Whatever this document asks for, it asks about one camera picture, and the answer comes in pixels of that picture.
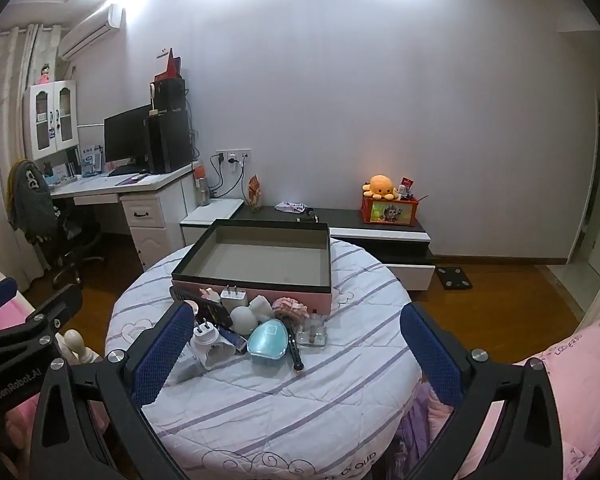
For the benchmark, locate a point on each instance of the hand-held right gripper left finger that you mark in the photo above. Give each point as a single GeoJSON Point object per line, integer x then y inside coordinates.
{"type": "Point", "coordinates": [162, 355]}

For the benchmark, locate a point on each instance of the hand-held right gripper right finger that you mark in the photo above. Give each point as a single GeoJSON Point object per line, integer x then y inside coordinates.
{"type": "Point", "coordinates": [430, 355]}

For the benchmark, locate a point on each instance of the white plug adapter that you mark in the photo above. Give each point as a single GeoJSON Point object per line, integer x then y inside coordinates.
{"type": "Point", "coordinates": [212, 350]}

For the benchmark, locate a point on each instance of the black plastic device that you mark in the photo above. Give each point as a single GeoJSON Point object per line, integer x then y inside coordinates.
{"type": "Point", "coordinates": [217, 314]}

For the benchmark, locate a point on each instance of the blue box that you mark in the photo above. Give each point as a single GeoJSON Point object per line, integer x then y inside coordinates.
{"type": "Point", "coordinates": [235, 341]}

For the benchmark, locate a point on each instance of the teal oval case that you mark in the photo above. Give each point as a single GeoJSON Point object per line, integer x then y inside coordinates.
{"type": "Point", "coordinates": [269, 342]}

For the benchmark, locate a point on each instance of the pink box with dark rim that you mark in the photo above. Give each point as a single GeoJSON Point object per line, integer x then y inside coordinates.
{"type": "Point", "coordinates": [250, 280]}

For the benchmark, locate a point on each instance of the clear glass bottle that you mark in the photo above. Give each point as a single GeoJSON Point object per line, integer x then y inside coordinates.
{"type": "Point", "coordinates": [312, 335]}

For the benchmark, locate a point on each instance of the black pen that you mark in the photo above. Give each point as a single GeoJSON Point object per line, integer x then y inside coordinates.
{"type": "Point", "coordinates": [296, 350]}

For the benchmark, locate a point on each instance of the black office chair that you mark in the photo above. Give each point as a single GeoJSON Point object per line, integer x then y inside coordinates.
{"type": "Point", "coordinates": [80, 240]}

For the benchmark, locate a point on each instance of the pink white block figure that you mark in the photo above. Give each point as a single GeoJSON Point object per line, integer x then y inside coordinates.
{"type": "Point", "coordinates": [209, 292]}

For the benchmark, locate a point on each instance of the black floor scale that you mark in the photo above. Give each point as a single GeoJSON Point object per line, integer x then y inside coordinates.
{"type": "Point", "coordinates": [453, 278]}

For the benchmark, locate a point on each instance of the white round figure lamp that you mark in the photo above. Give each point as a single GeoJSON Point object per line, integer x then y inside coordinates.
{"type": "Point", "coordinates": [245, 320]}

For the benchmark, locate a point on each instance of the striped white tablecloth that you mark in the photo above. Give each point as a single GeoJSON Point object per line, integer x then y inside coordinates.
{"type": "Point", "coordinates": [330, 410]}

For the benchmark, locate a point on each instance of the black white low cabinet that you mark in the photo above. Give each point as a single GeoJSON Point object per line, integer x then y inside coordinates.
{"type": "Point", "coordinates": [380, 232]}

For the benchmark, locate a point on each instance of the white desk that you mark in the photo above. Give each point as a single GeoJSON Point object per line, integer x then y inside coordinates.
{"type": "Point", "coordinates": [150, 210]}

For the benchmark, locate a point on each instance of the red printed box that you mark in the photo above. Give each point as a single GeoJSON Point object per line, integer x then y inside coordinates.
{"type": "Point", "coordinates": [390, 211]}

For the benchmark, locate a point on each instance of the pink blanket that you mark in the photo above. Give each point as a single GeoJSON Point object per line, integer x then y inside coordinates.
{"type": "Point", "coordinates": [580, 375]}

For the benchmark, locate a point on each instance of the blue carton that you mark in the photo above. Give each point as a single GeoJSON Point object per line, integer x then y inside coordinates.
{"type": "Point", "coordinates": [91, 161]}

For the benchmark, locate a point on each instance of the pale curtain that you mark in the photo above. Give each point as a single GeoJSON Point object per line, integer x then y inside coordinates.
{"type": "Point", "coordinates": [0, 135]}

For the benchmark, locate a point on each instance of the bottle with orange cap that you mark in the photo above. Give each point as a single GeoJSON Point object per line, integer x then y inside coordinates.
{"type": "Point", "coordinates": [203, 185]}

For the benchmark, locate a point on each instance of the orange octopus plush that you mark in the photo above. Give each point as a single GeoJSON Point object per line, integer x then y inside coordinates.
{"type": "Point", "coordinates": [380, 186]}

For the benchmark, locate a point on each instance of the orange snack bag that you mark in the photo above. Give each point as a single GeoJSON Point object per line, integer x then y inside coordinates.
{"type": "Point", "coordinates": [254, 194]}

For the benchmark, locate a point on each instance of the white glass-door cabinet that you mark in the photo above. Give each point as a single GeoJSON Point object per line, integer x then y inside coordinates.
{"type": "Point", "coordinates": [50, 115]}

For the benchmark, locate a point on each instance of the black computer monitor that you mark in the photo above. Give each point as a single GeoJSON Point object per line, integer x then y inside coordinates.
{"type": "Point", "coordinates": [127, 132]}

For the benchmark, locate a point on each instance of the white printed packet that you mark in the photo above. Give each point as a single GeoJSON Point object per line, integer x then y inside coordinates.
{"type": "Point", "coordinates": [290, 206]}

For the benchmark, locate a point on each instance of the black computer tower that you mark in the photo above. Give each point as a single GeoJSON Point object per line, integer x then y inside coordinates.
{"type": "Point", "coordinates": [170, 142]}

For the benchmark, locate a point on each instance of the pink doll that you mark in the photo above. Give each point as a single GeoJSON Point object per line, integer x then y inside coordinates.
{"type": "Point", "coordinates": [44, 75]}

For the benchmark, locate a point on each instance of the black box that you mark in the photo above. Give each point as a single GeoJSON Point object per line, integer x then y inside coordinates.
{"type": "Point", "coordinates": [170, 94]}

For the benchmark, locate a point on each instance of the red paper bag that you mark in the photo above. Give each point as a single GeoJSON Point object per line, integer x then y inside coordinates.
{"type": "Point", "coordinates": [171, 66]}

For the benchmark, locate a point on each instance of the white air conditioner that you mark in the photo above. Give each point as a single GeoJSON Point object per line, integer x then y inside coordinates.
{"type": "Point", "coordinates": [87, 32]}

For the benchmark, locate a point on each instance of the white wall charger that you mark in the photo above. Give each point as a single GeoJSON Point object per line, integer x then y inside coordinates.
{"type": "Point", "coordinates": [233, 300]}

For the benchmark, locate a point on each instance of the white wall outlet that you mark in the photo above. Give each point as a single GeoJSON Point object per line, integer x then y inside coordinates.
{"type": "Point", "coordinates": [232, 154]}

